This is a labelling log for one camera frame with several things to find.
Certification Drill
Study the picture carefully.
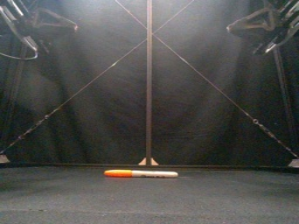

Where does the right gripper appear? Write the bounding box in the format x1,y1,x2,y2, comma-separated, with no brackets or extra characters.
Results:
226,4,299,57

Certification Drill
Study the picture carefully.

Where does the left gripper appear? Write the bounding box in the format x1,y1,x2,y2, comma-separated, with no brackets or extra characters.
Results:
0,4,80,55

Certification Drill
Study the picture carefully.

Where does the grey marker pen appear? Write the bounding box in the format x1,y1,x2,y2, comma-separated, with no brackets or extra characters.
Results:
103,169,180,179

